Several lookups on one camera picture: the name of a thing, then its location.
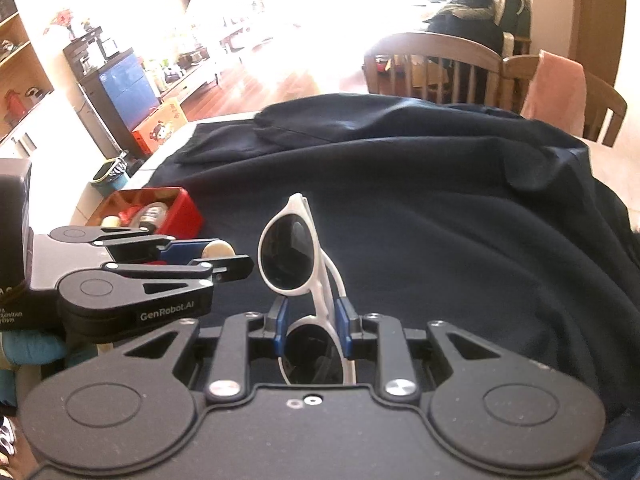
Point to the blue gloved left hand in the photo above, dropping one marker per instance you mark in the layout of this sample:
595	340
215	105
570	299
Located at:
30	347

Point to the orange gift box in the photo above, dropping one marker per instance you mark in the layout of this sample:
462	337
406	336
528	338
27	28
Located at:
157	129

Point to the wooden chair with towel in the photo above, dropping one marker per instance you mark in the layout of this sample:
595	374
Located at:
602	99

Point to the dark jacket pile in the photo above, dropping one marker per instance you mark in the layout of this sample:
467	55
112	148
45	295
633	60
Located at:
501	25

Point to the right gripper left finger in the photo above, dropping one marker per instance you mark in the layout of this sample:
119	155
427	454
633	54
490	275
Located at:
243	337

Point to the wooden dining chair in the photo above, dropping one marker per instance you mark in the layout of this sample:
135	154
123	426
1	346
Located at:
441	69

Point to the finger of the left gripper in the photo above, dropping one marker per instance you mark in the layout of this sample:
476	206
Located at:
225	269
126	245

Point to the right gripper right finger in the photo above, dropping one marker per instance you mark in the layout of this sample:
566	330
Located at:
381	339

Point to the white round sunglasses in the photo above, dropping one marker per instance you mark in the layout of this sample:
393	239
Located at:
292	264

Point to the dark navy table cloth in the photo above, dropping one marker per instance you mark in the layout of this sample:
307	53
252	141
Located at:
470	215

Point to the pink towel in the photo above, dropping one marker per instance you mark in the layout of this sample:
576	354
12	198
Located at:
557	94

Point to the red candy wrapper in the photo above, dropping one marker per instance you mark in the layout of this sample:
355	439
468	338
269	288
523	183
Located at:
130	217

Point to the blue screen television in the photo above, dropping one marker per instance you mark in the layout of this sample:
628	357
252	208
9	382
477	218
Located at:
122	95

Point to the red metal tin box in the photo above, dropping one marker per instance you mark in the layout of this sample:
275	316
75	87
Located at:
169	211

